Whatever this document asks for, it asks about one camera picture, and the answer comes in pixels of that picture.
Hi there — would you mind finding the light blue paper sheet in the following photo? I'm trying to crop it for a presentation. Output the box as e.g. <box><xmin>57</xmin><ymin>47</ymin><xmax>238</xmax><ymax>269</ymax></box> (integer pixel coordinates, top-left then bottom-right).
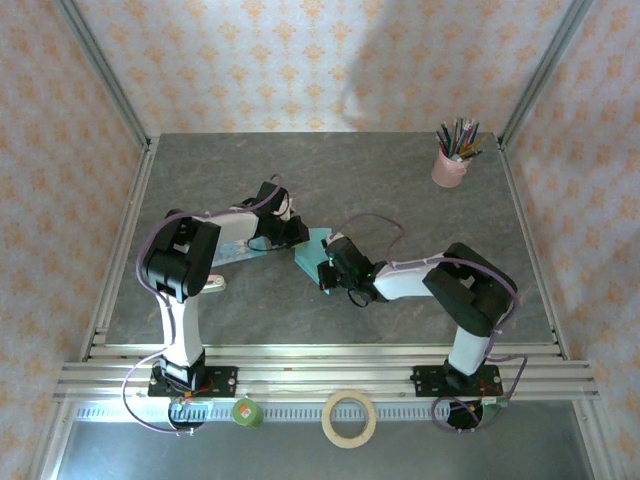
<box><xmin>293</xmin><ymin>227</ymin><xmax>335</xmax><ymax>297</ymax></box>

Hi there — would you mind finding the blue patterned paper card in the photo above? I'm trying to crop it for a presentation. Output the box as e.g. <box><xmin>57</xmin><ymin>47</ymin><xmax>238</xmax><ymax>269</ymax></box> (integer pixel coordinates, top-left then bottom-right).
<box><xmin>215</xmin><ymin>238</ymin><xmax>271</xmax><ymax>269</ymax></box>

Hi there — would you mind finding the pink pencil cup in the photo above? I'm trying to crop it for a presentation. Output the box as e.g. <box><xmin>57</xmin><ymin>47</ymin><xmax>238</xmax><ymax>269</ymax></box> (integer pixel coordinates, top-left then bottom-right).
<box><xmin>431</xmin><ymin>147</ymin><xmax>472</xmax><ymax>189</ymax></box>

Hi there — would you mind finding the beige masking tape roll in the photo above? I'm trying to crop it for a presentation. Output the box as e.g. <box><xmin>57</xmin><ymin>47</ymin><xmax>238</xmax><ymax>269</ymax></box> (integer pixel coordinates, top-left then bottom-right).
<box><xmin>321</xmin><ymin>389</ymin><xmax>378</xmax><ymax>450</ymax></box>

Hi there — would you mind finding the green tape roll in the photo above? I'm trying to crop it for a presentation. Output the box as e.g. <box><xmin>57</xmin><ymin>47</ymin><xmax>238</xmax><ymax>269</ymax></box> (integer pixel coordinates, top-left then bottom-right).
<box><xmin>231</xmin><ymin>396</ymin><xmax>265</xmax><ymax>430</ymax></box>

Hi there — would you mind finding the green circuit board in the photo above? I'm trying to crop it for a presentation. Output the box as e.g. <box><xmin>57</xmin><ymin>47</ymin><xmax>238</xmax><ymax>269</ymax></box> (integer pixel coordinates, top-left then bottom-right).
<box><xmin>479</xmin><ymin>397</ymin><xmax>510</xmax><ymax>426</ymax></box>

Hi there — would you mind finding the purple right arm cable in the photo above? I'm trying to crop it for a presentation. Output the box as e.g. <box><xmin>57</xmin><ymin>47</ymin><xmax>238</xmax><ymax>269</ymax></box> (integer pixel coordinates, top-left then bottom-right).
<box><xmin>329</xmin><ymin>213</ymin><xmax>529</xmax><ymax>436</ymax></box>

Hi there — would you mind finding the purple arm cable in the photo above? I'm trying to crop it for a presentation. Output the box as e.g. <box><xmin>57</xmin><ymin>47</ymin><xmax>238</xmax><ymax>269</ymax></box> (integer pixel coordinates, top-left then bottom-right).
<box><xmin>329</xmin><ymin>213</ymin><xmax>529</xmax><ymax>436</ymax></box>
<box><xmin>122</xmin><ymin>173</ymin><xmax>296</xmax><ymax>436</ymax></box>

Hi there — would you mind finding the aluminium mounting rail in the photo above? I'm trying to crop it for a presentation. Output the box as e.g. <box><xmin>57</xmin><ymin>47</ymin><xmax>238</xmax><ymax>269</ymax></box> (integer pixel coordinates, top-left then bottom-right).
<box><xmin>53</xmin><ymin>343</ymin><xmax>601</xmax><ymax>404</ymax></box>

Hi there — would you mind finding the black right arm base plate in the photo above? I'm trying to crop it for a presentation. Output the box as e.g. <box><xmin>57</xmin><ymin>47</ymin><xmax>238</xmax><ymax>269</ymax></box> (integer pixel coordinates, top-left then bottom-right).
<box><xmin>411</xmin><ymin>364</ymin><xmax>502</xmax><ymax>399</ymax></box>

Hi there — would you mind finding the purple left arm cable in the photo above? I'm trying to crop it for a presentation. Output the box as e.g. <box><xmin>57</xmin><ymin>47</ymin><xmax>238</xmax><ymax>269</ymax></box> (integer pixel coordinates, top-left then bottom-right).
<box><xmin>122</xmin><ymin>173</ymin><xmax>296</xmax><ymax>436</ymax></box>

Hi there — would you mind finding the grey slotted cable duct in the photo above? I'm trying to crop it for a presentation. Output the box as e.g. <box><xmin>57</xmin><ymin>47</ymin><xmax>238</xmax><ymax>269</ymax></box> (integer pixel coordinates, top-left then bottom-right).
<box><xmin>74</xmin><ymin>402</ymin><xmax>506</xmax><ymax>422</ymax></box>

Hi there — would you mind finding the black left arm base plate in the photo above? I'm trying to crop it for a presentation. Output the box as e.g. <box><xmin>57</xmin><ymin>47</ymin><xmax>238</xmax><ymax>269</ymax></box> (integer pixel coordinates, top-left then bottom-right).
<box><xmin>147</xmin><ymin>366</ymin><xmax>240</xmax><ymax>399</ymax></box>

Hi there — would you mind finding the aluminium table side rail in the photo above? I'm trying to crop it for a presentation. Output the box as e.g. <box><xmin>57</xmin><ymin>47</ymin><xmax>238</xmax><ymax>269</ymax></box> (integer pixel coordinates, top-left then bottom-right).
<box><xmin>79</xmin><ymin>137</ymin><xmax>161</xmax><ymax>362</ymax></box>
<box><xmin>497</xmin><ymin>138</ymin><xmax>570</xmax><ymax>360</ymax></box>

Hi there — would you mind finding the aluminium corner post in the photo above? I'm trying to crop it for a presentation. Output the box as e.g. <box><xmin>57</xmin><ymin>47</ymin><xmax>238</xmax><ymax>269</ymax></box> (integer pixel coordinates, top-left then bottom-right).
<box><xmin>54</xmin><ymin>0</ymin><xmax>154</xmax><ymax>152</ymax></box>
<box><xmin>497</xmin><ymin>0</ymin><xmax>597</xmax><ymax>151</ymax></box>

